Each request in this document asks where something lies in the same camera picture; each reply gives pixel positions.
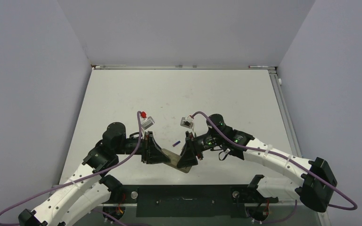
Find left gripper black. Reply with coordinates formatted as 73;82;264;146
115;131;170;163

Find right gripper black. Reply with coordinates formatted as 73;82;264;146
177;130;224;167

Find white grey remote control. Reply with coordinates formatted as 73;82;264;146
161;148;191;173

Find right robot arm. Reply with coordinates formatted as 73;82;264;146
176;114;337;212

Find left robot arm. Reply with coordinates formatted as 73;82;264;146
18;117;170;226

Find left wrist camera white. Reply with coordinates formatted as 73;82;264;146
141;116;155;130

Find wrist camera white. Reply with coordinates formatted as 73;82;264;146
141;116;155;130
180;116;194;129

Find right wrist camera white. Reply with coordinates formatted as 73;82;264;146
180;116;194;129

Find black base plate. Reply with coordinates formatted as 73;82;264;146
103;185;279;218

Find aluminium rail right edge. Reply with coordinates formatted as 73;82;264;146
268;67;302;157

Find aluminium rail edge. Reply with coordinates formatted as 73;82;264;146
92;65;277;71
268;67;302;157

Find aluminium rail back edge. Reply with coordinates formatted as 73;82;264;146
92;65;277;71

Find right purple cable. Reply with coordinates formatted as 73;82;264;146
189;111;358;211

